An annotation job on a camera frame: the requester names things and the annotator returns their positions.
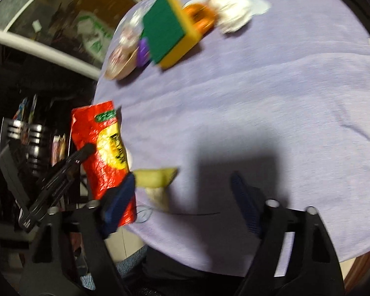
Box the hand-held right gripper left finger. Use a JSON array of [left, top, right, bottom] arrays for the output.
[[18, 173, 136, 296]]

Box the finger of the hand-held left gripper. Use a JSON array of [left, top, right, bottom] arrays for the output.
[[28, 143, 96, 219]]

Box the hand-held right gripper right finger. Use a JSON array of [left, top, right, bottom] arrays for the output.
[[230, 171, 346, 296]]

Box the banana peel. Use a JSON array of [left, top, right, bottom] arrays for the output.
[[132, 167, 179, 212]]

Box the red snack bag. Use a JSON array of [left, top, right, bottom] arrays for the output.
[[72, 100, 137, 227]]

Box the brown paper bowl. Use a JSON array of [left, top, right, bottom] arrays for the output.
[[105, 26, 142, 81]]

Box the small purple plastic piece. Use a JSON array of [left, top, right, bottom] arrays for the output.
[[137, 37, 151, 68]]

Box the clear plastic bag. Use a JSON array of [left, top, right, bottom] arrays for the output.
[[119, 8, 148, 53]]

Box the green and yellow sponge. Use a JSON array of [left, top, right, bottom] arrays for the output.
[[142, 0, 202, 68]]

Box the white tissue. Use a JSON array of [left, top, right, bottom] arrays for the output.
[[199, 0, 253, 34]]

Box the orange peel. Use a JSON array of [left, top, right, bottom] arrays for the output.
[[183, 2, 218, 34]]

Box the purple floral tablecloth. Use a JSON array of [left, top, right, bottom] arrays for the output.
[[94, 0, 370, 276]]

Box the sliding glass door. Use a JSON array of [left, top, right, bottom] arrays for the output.
[[0, 0, 142, 79]]

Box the green and white sack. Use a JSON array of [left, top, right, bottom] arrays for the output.
[[77, 11, 114, 59]]

